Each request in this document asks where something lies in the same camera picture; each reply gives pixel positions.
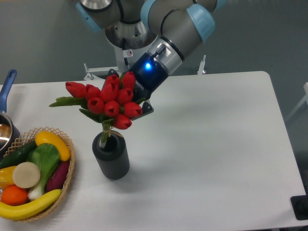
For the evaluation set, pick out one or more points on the blue handled saucepan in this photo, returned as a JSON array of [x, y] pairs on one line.
[[8, 131]]

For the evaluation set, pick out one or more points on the black device table corner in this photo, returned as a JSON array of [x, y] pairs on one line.
[[300, 206]]

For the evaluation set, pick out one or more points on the white furniture leg right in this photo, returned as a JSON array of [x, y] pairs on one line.
[[300, 107]]

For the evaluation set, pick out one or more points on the white metal base frame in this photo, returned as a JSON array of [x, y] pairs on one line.
[[102, 72]]

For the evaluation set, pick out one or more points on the green cucumber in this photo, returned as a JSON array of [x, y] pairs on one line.
[[18, 156]]

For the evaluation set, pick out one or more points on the orange fruit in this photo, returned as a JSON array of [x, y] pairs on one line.
[[14, 195]]

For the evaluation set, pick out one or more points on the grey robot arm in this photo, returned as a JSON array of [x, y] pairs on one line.
[[151, 38]]

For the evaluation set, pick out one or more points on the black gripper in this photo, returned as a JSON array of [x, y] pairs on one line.
[[149, 75]]

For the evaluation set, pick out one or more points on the yellow pepper left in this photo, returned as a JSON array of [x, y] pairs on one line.
[[6, 177]]

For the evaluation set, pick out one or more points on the yellow banana front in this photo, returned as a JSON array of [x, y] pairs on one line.
[[30, 209]]

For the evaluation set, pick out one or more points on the woven wicker basket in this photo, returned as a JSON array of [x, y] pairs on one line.
[[30, 136]]

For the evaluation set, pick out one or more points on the green bok choy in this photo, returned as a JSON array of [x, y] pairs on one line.
[[46, 157]]

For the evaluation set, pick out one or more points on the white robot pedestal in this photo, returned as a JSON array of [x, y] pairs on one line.
[[126, 58]]

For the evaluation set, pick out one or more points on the dark grey ribbed vase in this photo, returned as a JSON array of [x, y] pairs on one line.
[[113, 158]]

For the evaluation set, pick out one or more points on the purple sweet potato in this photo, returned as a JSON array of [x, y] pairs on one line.
[[56, 181]]

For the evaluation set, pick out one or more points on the red tulip bouquet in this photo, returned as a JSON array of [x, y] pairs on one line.
[[112, 106]]

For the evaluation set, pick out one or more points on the beige round slice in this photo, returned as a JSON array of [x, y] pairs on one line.
[[26, 175]]

